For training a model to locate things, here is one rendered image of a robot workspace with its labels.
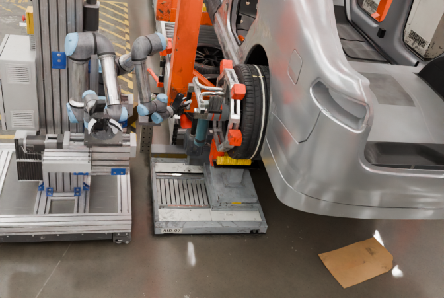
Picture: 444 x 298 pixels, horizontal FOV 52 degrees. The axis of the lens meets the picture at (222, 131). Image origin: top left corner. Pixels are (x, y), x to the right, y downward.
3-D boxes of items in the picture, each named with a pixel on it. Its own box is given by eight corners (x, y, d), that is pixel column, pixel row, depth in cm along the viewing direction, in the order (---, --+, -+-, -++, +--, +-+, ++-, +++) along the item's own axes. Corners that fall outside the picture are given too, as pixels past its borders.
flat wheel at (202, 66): (164, 65, 488) (166, 44, 475) (216, 59, 523) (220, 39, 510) (195, 95, 445) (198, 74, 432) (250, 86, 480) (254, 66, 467)
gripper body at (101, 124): (108, 133, 221) (102, 119, 229) (110, 118, 216) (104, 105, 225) (92, 133, 217) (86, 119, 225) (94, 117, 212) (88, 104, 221)
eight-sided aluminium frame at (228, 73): (230, 166, 311) (245, 97, 281) (221, 166, 309) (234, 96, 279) (217, 121, 354) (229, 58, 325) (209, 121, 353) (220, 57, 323)
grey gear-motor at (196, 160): (231, 172, 386) (239, 139, 367) (182, 171, 377) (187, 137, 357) (228, 159, 401) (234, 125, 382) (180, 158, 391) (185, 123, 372)
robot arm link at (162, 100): (158, 101, 290) (156, 115, 296) (171, 96, 298) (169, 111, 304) (150, 96, 294) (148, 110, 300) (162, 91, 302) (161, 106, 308)
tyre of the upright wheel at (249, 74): (283, 149, 284) (279, 50, 301) (247, 147, 279) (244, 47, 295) (252, 167, 346) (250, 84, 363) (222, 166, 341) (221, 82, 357)
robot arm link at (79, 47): (96, 125, 266) (97, 37, 236) (69, 128, 259) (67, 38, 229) (91, 113, 274) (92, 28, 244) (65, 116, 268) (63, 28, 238)
